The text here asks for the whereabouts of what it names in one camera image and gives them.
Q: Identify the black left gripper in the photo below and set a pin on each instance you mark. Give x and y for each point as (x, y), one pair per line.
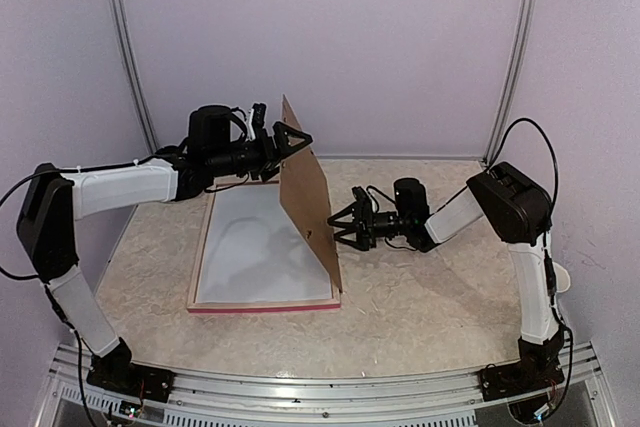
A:
(277, 141)

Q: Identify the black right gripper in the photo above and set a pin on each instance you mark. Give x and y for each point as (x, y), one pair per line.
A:
(355, 226)

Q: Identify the brown cardboard backing board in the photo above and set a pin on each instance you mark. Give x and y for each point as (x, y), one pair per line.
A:
(304, 195)

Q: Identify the landscape photo print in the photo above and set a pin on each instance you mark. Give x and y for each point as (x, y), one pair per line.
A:
(250, 247)

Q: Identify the pink wooden picture frame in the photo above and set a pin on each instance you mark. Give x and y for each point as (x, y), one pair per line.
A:
(265, 308)

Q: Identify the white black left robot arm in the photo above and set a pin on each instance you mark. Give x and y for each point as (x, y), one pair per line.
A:
(55, 200)

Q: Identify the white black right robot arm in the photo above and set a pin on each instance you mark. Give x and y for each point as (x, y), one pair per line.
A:
(520, 212)

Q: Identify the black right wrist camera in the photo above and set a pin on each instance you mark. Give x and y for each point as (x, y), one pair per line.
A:
(365, 201)

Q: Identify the left aluminium corner post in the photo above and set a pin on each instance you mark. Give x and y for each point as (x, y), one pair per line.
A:
(125, 45)

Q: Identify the aluminium corner post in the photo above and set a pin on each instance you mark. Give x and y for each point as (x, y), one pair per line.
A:
(516, 59)
(125, 45)

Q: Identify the aluminium front rail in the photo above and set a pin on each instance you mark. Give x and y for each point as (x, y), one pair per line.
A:
(462, 397)

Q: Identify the right aluminium corner post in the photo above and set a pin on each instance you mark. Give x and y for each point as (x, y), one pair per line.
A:
(516, 59)

